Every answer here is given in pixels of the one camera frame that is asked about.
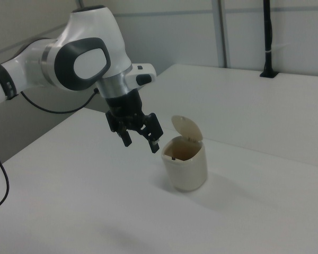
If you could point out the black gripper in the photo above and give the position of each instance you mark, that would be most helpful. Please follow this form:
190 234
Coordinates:
125 108

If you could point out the cream trash can lid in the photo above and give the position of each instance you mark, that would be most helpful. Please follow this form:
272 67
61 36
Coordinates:
188 129

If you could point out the small white trash can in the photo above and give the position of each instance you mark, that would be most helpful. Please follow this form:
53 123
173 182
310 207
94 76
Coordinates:
185 177

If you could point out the black pole with clamp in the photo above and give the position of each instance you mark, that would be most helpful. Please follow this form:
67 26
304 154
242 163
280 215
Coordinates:
267 39

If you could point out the grey partition post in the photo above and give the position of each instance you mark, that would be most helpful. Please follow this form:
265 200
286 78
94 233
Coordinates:
222 31

